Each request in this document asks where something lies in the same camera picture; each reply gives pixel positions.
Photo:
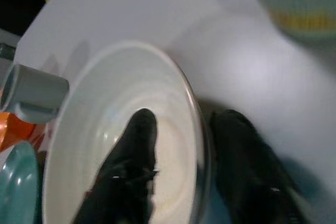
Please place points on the green mug with yellow print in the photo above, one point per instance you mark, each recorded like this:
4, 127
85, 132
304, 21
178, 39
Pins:
302, 3

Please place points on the white ceramic bowl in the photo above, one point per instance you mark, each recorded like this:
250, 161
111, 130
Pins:
126, 82

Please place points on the teal plate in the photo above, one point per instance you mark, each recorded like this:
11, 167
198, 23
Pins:
15, 182

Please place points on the orange packet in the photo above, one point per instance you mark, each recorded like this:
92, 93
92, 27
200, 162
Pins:
15, 132

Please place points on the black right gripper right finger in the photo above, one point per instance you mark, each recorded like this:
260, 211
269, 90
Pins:
249, 176

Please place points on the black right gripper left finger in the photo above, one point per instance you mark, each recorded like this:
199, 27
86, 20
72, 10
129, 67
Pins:
126, 176

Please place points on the grey mug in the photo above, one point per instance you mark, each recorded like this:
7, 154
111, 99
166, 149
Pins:
34, 93

